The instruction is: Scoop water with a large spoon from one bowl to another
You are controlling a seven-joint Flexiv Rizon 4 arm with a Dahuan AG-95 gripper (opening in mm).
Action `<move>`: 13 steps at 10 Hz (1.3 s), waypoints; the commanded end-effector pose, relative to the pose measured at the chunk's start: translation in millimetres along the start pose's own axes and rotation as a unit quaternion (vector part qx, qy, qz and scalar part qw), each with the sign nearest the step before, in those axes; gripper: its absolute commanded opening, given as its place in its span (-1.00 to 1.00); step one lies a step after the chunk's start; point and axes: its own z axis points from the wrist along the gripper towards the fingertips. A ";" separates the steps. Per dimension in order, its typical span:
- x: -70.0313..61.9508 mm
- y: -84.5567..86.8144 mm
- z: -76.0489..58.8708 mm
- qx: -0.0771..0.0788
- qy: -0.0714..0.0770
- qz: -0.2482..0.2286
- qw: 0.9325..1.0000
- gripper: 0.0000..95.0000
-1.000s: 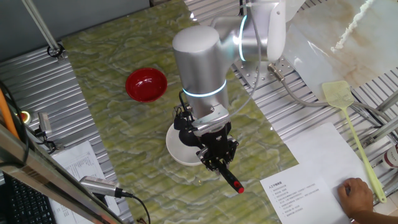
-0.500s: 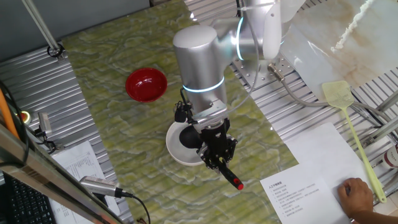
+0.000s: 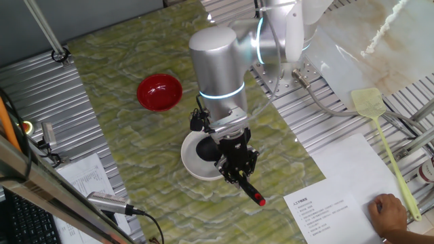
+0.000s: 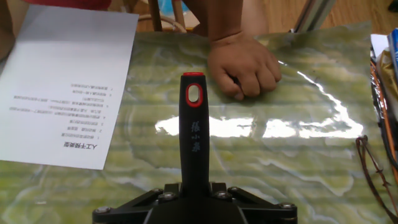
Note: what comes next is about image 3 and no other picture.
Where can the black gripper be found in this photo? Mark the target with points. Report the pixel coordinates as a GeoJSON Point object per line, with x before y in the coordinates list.
{"type": "Point", "coordinates": [235, 147]}

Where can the black ladle with red tip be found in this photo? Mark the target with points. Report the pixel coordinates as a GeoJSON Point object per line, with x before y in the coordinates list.
{"type": "Point", "coordinates": [207, 149]}

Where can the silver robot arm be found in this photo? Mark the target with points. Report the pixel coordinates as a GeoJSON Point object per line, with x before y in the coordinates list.
{"type": "Point", "coordinates": [217, 67]}

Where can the person's bare forearm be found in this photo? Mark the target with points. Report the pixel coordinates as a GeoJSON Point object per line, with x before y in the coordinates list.
{"type": "Point", "coordinates": [407, 239]}

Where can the white bowl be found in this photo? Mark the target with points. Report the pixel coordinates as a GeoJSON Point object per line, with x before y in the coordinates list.
{"type": "Point", "coordinates": [190, 159]}

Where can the red bowl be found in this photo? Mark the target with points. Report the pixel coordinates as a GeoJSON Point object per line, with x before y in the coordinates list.
{"type": "Point", "coordinates": [159, 93]}

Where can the person's bare hand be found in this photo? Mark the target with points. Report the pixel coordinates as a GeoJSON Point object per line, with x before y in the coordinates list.
{"type": "Point", "coordinates": [388, 213]}

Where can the green marble pattern mat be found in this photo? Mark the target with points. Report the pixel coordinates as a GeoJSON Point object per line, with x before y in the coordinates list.
{"type": "Point", "coordinates": [152, 189]}

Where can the paper with short text list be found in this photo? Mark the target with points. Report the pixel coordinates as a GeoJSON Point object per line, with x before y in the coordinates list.
{"type": "Point", "coordinates": [325, 220]}

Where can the blank white paper sheet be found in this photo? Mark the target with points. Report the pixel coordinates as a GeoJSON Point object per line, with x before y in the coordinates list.
{"type": "Point", "coordinates": [356, 162]}

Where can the yellow-green fly swatter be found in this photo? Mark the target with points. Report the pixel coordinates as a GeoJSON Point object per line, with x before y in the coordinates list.
{"type": "Point", "coordinates": [368, 101]}

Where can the paper with dense printed table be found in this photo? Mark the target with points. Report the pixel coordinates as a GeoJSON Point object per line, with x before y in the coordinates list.
{"type": "Point", "coordinates": [84, 176]}

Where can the aluminium profile bar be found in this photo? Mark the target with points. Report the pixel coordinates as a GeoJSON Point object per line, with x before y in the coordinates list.
{"type": "Point", "coordinates": [422, 112]}
{"type": "Point", "coordinates": [413, 144]}

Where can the red white can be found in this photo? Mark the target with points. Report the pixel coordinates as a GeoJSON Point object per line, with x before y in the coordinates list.
{"type": "Point", "coordinates": [426, 171]}

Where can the beige marble pattern sheet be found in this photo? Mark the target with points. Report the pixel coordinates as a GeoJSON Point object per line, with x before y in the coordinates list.
{"type": "Point", "coordinates": [400, 61]}

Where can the black rod base clamp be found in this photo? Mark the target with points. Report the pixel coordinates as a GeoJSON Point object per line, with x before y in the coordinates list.
{"type": "Point", "coordinates": [61, 56]}

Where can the black keyboard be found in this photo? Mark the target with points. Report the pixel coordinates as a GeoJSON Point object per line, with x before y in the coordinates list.
{"type": "Point", "coordinates": [30, 223]}

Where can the orange pole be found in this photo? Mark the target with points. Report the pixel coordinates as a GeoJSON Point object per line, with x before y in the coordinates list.
{"type": "Point", "coordinates": [6, 125]}

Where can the thin metal rod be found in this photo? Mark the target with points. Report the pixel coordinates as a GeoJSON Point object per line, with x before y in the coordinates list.
{"type": "Point", "coordinates": [44, 27]}

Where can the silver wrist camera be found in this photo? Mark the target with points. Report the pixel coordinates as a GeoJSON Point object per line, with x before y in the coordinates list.
{"type": "Point", "coordinates": [229, 123]}

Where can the silver finned camera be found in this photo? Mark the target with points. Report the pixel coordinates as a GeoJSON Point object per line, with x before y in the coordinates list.
{"type": "Point", "coordinates": [108, 202]}

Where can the small camera mount clamp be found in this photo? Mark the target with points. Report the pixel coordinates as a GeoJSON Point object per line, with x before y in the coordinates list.
{"type": "Point", "coordinates": [51, 154]}

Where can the small grey camera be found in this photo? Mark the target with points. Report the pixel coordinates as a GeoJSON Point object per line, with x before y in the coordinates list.
{"type": "Point", "coordinates": [49, 133]}

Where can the aluminium frame bar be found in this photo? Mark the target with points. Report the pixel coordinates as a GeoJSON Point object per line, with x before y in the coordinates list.
{"type": "Point", "coordinates": [34, 176]}

